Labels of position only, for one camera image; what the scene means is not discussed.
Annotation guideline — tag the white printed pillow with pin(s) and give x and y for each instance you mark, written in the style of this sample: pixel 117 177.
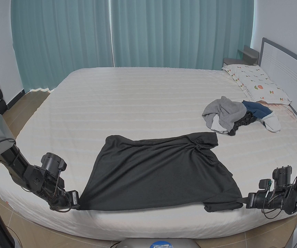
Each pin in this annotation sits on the white printed pillow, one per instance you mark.
pixel 257 83

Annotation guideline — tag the black T-shirt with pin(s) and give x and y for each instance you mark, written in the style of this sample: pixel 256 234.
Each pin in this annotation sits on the black T-shirt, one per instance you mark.
pixel 151 174

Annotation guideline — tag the grey bedside table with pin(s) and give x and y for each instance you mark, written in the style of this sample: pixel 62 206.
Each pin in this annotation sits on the grey bedside table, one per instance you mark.
pixel 249 52

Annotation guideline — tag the blue-green curtain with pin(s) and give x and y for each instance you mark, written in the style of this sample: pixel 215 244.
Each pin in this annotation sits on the blue-green curtain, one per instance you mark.
pixel 60 35
pixel 182 24

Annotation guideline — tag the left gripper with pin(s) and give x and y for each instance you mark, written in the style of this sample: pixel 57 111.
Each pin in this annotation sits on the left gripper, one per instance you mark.
pixel 65 200

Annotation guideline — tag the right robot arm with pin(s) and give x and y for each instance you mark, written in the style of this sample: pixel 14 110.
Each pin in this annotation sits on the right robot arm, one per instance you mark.
pixel 293 198

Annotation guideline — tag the bed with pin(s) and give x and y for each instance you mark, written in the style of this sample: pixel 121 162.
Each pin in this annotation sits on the bed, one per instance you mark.
pixel 138 99

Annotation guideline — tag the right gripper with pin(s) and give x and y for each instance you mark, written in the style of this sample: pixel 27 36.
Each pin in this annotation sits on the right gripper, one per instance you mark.
pixel 258 200

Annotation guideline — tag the pile of clothes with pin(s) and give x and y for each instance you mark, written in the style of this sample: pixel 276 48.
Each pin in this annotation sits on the pile of clothes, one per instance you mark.
pixel 226 110

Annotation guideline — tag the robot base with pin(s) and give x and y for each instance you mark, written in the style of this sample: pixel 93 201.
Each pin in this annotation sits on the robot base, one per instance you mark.
pixel 138 243

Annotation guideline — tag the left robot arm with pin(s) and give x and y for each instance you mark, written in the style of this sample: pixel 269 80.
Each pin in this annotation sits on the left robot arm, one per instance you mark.
pixel 29 176

